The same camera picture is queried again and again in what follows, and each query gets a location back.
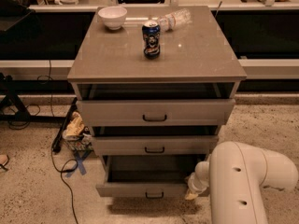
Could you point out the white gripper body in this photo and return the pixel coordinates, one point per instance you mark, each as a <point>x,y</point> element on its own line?
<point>195,185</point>

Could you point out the grey bottom drawer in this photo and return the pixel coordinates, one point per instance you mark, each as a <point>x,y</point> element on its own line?
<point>151,177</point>

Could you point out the grey drawer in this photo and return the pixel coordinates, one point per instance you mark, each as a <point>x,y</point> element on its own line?
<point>151,177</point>
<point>154,145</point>
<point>155,112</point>

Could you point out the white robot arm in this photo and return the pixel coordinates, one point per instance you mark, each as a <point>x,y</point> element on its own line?
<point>234,174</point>

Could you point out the grey middle drawer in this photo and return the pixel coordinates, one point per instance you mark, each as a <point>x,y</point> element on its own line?
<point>154,145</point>

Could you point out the grey top drawer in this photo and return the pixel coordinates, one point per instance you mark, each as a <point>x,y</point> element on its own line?
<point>155,112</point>

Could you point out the grey drawer cabinet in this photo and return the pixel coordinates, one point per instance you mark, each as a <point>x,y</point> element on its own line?
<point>195,63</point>

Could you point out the blue tape cross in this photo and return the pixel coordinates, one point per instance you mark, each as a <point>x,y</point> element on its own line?
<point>80,157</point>

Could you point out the black power strip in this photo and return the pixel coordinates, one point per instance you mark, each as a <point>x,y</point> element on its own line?
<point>56,147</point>

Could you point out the blue soda can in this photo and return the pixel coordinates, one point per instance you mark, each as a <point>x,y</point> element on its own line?
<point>151,38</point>

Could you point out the clear plastic bottle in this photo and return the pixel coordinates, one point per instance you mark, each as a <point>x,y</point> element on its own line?
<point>174,20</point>

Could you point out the white bowl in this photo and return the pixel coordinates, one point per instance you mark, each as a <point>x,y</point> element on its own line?
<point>113,17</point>

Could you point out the shoe at left edge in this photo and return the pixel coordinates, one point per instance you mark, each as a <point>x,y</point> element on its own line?
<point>3,161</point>

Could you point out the black stand leg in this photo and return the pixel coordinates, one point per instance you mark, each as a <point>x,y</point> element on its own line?
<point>12,88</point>

